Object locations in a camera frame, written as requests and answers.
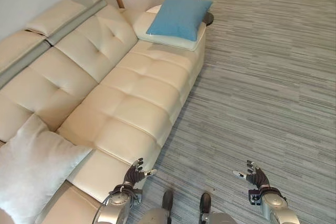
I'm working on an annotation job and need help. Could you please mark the blue square cushion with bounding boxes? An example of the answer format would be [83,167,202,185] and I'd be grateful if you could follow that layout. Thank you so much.
[145,0,214,41]

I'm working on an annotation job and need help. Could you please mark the cream leather sofa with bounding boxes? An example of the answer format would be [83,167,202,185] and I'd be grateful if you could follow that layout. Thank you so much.
[0,0,208,224]

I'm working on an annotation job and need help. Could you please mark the white square cushion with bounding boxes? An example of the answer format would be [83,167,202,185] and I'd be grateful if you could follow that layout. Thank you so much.
[0,113,93,224]

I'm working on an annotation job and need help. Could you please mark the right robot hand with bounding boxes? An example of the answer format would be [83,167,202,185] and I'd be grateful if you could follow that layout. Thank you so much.
[232,159,270,187]

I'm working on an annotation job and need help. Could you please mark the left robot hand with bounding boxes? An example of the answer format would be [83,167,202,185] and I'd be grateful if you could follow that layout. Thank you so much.
[123,157,158,185]

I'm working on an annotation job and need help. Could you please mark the silver robot legs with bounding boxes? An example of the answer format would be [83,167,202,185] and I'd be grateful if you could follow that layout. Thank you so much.
[140,189,253,224]

